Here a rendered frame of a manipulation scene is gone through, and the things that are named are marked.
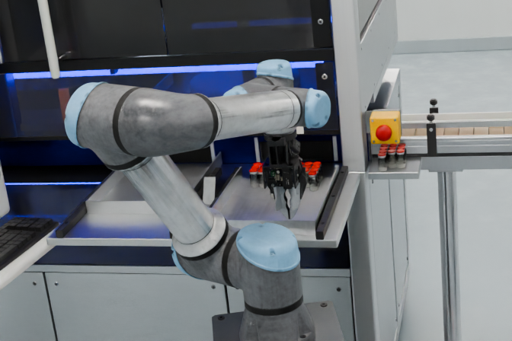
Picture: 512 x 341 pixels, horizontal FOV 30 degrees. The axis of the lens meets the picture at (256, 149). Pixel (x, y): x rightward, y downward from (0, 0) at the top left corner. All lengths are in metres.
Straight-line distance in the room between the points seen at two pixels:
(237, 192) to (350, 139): 0.32
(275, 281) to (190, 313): 0.98
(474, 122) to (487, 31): 4.54
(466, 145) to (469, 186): 2.13
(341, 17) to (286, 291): 0.80
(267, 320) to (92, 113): 0.54
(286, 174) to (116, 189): 0.65
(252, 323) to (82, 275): 1.05
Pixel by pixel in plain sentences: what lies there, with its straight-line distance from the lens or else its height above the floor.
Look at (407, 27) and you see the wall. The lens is 7.09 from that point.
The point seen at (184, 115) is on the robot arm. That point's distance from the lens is 1.56.
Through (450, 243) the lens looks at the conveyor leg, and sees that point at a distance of 2.70.
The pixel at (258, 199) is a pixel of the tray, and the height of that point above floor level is 0.88.
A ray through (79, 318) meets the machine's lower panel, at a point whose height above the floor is 0.43.
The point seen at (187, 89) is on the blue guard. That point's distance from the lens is 2.50.
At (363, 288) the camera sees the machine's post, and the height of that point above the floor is 0.55.
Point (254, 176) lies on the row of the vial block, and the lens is 2.42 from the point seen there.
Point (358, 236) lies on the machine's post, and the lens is 2.55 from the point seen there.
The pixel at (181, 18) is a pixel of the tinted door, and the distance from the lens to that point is 2.47.
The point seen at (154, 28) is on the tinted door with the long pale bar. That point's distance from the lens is 2.50.
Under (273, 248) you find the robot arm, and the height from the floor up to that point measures 1.01.
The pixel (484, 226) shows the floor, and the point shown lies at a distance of 4.25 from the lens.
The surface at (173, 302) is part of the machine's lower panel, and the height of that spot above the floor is 0.49.
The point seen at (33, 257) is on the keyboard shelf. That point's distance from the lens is 2.45.
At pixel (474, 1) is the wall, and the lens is 7.03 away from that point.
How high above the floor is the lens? 1.78
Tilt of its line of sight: 19 degrees down
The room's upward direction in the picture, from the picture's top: 6 degrees counter-clockwise
